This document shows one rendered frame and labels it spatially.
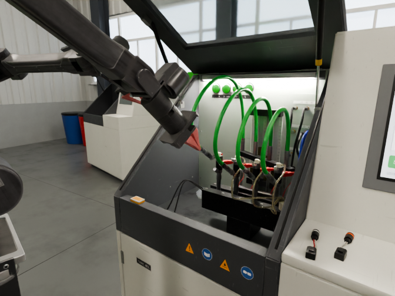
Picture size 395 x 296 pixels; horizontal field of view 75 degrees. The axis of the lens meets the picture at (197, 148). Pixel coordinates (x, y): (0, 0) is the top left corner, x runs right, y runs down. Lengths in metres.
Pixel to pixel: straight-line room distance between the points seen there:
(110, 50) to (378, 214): 0.79
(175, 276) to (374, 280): 0.61
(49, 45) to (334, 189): 7.68
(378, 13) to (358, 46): 4.00
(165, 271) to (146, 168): 0.42
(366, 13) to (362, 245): 4.34
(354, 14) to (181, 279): 4.55
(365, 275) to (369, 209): 0.22
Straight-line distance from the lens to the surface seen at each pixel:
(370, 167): 0.87
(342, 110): 0.89
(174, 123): 0.60
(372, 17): 4.92
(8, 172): 0.47
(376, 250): 0.84
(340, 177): 0.88
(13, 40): 7.70
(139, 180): 1.15
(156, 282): 1.13
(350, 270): 0.73
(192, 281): 0.97
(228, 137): 1.31
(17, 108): 7.53
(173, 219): 0.90
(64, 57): 0.93
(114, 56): 0.53
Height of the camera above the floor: 1.38
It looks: 13 degrees down
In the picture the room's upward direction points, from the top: straight up
